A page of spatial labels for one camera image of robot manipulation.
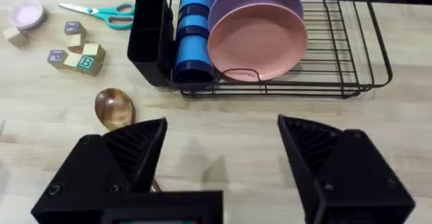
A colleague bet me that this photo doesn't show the wooden spoon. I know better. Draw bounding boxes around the wooden spoon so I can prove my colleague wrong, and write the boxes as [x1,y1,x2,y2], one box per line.
[94,88,162,193]

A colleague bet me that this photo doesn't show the heap of wooden letter blocks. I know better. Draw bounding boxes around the heap of wooden letter blocks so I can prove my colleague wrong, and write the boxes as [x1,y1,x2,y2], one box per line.
[47,20,107,78]

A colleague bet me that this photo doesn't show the teal handled scissors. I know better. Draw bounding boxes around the teal handled scissors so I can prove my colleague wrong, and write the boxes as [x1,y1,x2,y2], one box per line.
[59,2,136,30]

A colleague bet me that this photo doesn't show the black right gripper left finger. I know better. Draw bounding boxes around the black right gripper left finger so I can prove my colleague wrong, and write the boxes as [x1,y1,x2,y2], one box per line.
[30,117,169,224]

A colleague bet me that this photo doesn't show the black cutlery holder box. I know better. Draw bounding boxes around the black cutlery holder box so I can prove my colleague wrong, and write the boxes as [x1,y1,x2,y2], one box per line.
[127,0,176,88]

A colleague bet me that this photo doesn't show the black wire dish rack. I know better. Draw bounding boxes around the black wire dish rack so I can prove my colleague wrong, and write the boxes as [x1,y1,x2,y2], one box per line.
[167,0,394,100]

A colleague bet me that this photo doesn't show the plain wooden toy block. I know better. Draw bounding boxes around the plain wooden toy block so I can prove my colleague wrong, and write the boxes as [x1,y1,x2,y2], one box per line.
[1,26,28,48]

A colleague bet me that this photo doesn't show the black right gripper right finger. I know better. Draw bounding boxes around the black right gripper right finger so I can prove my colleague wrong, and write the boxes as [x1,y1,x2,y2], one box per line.
[277,115,416,224]

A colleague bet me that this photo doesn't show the pink plate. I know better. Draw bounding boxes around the pink plate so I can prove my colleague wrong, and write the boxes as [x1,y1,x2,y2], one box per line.
[207,3,308,83]

